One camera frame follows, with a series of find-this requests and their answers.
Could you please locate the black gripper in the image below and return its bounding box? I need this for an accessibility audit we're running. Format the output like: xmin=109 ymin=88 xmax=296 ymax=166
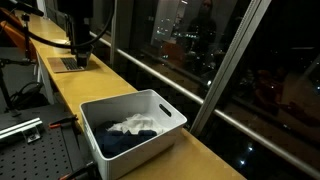
xmin=76 ymin=51 xmax=91 ymax=68

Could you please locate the white towel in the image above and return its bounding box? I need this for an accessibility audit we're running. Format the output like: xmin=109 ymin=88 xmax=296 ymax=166
xmin=108 ymin=114 xmax=165 ymax=135

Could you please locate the dark navy cloth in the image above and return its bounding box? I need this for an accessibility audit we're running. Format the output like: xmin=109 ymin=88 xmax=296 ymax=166
xmin=93 ymin=121 xmax=157 ymax=158

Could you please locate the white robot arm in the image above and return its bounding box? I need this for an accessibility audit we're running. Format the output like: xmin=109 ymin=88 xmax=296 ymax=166
xmin=56 ymin=0 xmax=115 ymax=67

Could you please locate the white plastic storage box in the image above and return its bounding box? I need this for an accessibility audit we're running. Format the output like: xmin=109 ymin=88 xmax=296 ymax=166
xmin=80 ymin=89 xmax=187 ymax=180

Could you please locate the silver open laptop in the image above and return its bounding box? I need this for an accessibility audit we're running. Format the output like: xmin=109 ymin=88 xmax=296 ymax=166
xmin=48 ymin=57 xmax=85 ymax=73

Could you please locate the orange chair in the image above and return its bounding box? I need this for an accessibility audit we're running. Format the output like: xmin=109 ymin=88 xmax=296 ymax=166
xmin=0 ymin=8 xmax=37 ymax=61

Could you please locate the black perforated breadboard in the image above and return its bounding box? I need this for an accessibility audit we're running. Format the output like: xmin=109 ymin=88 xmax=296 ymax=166
xmin=0 ymin=128 xmax=84 ymax=180

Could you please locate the silver window handrail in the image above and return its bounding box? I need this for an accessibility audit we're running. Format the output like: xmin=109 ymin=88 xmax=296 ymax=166
xmin=89 ymin=31 xmax=320 ymax=180

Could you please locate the black cable bundle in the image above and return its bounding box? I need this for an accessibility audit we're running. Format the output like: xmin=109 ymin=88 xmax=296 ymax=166
xmin=9 ymin=81 xmax=50 ymax=110

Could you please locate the orange handled clamp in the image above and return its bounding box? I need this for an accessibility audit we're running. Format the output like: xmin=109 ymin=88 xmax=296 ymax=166
xmin=48 ymin=115 xmax=78 ymax=129

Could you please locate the black camera tripod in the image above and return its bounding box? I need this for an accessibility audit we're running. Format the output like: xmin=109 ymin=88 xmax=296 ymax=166
xmin=0 ymin=1 xmax=43 ymax=117

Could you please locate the silver aluminium rail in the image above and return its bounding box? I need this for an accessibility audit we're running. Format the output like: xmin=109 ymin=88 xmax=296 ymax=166
xmin=0 ymin=118 xmax=43 ymax=143

